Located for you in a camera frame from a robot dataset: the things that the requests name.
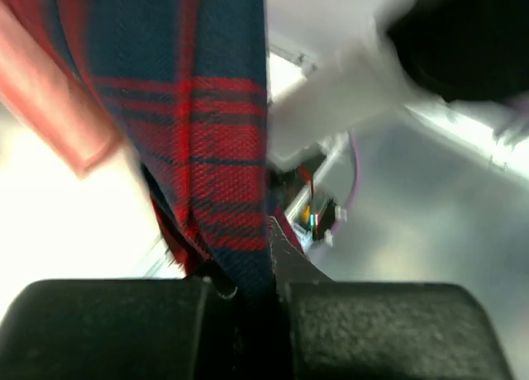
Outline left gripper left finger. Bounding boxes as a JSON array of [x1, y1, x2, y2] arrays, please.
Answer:
[[1, 279, 231, 380]]

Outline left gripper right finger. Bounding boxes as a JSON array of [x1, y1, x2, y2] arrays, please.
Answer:
[[269, 218, 512, 379]]

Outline red plaid skirt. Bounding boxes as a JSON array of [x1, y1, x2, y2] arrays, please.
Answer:
[[3, 0, 279, 301]]

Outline pink skirt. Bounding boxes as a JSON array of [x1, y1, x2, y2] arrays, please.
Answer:
[[1, 3, 122, 178]]

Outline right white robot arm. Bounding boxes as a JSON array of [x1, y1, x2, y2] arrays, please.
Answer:
[[267, 0, 528, 169]]

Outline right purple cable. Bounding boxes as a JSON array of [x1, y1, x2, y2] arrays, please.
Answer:
[[330, 94, 529, 236]]

